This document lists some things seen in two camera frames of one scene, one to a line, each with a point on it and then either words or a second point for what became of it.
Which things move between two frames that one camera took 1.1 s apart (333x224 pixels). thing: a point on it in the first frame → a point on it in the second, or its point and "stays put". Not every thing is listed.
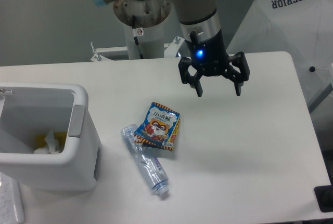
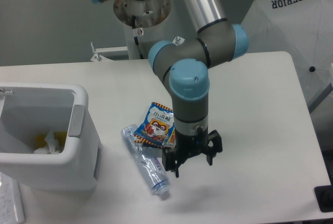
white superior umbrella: (297, 20) stays put
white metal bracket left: (98, 57) stays put
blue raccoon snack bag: (158, 127) stays put
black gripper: (209, 57) → (188, 145)
